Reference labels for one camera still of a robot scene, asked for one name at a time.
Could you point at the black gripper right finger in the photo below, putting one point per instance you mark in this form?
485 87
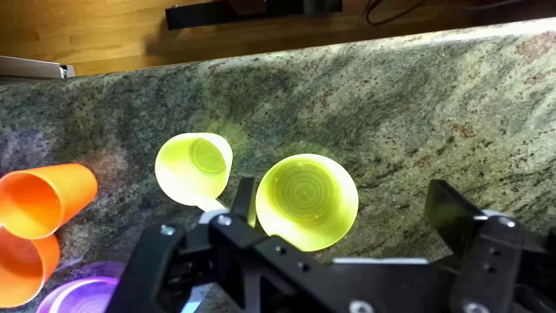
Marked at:
450 214

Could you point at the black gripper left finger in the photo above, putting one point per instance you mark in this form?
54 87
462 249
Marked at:
243 200

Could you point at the yellow plastic cup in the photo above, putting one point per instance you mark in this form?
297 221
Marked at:
193 169

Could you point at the yellow plastic bowl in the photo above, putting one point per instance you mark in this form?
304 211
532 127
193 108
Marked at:
309 200

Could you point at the orange plastic cup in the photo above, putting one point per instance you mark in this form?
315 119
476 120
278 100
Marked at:
37 202

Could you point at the orange plastic bowl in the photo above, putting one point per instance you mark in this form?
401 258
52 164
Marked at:
24 267

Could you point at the purple plastic plate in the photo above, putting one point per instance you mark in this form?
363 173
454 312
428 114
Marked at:
87 293

